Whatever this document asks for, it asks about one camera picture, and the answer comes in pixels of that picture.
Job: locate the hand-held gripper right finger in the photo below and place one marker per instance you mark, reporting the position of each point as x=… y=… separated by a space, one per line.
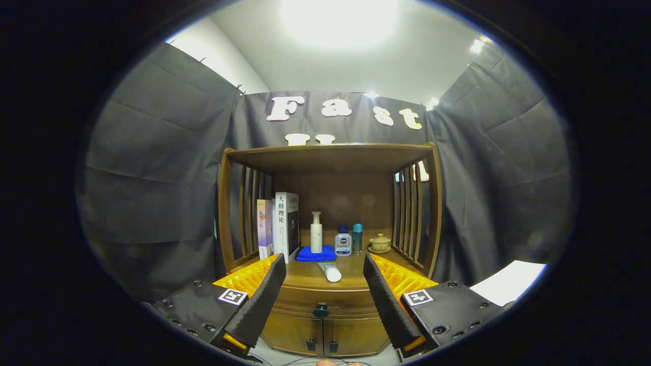
x=389 y=310

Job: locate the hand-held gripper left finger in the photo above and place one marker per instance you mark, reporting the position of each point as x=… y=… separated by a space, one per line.
x=259 y=305

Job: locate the brown wooden drawer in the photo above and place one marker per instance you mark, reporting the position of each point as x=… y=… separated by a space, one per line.
x=305 y=295

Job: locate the white green tube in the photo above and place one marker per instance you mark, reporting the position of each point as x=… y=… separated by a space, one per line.
x=330 y=273

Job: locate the wooden cabinet door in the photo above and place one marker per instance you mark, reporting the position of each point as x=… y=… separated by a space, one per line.
x=356 y=335
x=292 y=330

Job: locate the wooden countertop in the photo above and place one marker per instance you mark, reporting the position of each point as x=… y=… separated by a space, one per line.
x=310 y=277

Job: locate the brown wooden cabinet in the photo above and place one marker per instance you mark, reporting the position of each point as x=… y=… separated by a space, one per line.
x=335 y=198

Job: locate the yellow saucer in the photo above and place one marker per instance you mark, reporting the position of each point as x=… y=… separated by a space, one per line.
x=379 y=251

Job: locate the blue folded cloth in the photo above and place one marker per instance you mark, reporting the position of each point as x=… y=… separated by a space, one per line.
x=305 y=254

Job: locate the yellow lidded teacup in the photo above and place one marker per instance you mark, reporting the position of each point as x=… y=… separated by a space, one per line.
x=380 y=242

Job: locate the purple book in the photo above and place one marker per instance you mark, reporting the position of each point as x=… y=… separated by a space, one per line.
x=264 y=229

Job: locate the teal bottle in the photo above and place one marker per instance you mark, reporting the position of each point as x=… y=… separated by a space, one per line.
x=357 y=239

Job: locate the white book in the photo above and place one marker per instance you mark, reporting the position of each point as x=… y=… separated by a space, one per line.
x=280 y=229

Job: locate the white bottle blue cap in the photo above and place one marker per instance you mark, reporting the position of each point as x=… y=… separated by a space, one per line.
x=343 y=244

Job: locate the white pump bottle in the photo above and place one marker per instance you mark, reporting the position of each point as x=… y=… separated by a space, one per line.
x=316 y=239

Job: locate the white panel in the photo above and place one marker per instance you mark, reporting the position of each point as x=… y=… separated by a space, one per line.
x=508 y=282

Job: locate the black backdrop cloth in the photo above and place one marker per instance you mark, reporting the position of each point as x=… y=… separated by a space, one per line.
x=152 y=178

